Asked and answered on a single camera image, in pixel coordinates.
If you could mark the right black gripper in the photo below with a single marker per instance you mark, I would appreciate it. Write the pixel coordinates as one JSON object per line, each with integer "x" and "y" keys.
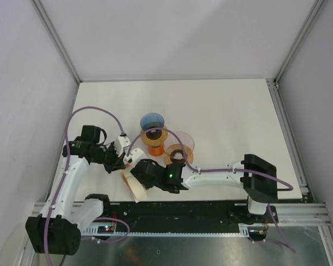
{"x": 145, "y": 184}

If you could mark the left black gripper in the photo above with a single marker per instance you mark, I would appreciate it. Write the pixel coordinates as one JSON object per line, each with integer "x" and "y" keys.
{"x": 117, "y": 162}

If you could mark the coffee filter pack orange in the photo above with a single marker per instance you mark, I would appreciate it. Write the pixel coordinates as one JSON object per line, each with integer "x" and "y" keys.
{"x": 139, "y": 193}

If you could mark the orange glass carafe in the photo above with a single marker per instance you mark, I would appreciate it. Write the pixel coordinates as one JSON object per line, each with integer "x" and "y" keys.
{"x": 155, "y": 151}

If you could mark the pink glass dripper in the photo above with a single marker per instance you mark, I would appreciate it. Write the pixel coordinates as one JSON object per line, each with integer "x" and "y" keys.
{"x": 173, "y": 149}

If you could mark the blue glass dripper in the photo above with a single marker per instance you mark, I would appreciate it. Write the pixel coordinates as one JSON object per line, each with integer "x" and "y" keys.
{"x": 152, "y": 121}

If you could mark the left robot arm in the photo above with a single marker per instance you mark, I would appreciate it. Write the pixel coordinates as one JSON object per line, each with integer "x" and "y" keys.
{"x": 57, "y": 229}

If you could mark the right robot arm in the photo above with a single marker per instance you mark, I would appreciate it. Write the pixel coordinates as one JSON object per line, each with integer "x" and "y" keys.
{"x": 253, "y": 174}

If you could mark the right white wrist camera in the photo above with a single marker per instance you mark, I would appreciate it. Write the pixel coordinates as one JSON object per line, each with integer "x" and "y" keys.
{"x": 134, "y": 157}

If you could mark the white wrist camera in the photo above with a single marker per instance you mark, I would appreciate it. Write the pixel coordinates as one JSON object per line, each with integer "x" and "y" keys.
{"x": 121, "y": 143}
{"x": 134, "y": 157}

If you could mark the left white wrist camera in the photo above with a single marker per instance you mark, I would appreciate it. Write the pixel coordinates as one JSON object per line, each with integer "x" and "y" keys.
{"x": 121, "y": 143}

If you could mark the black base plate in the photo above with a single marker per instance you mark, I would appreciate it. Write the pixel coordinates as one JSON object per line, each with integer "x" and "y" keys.
{"x": 188, "y": 215}

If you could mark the grey cable duct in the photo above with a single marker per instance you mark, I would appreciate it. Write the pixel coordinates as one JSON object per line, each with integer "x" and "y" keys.
{"x": 104, "y": 231}

